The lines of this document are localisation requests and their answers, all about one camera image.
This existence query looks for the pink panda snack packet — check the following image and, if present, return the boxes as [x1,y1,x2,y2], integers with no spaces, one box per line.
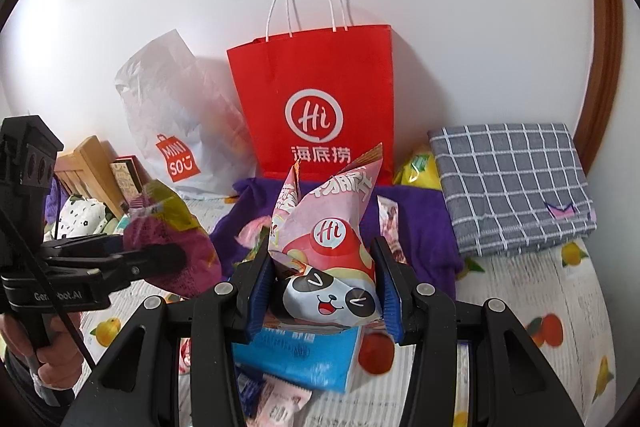
[268,144,383,331]

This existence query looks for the dark blue snack packet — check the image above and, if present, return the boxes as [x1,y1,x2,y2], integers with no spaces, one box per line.
[235,366,266,418]

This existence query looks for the pink strawberry snack packet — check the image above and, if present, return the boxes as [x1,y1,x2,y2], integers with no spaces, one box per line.
[252,375,312,427]

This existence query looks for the person's left hand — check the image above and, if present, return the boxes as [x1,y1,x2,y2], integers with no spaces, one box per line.
[1,314,84,389]

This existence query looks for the white black-spotted cloth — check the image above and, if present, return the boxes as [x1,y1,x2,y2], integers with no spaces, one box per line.
[44,196,115,241]

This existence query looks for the purple cloth on rack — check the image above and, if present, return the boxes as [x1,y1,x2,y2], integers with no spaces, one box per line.
[44,176,68,225]

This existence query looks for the purple towel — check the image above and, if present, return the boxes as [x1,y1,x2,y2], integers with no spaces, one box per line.
[210,178,463,298]

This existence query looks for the wooden rack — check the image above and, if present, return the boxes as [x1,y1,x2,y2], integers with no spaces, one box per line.
[54,135,125,218]

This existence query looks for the patterned book red cover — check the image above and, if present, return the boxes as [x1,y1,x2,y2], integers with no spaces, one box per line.
[110,155,149,204]

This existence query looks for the small pink peach packet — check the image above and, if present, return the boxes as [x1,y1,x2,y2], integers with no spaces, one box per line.
[235,216,271,249]

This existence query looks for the blue white tissue pack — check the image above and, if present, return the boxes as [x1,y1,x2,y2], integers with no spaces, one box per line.
[232,329,360,393]

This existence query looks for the fruit print bed sheet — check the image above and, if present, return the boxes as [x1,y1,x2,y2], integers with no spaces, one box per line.
[79,190,618,427]

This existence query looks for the white Miniso plastic bag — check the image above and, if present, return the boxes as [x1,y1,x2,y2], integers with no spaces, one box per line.
[115,30,257,197]

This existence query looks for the yellow snack bag behind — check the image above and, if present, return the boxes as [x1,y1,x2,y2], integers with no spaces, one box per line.
[393,148,442,191]

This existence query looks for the grey checked folded cloth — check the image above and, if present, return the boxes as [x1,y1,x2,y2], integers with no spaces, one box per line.
[428,124,597,257]

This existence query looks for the red paper Hi bag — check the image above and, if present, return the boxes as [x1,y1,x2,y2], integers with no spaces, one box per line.
[227,0,394,184]

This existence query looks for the brown wooden door frame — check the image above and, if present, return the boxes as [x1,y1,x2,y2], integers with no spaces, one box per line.
[574,0,624,173]

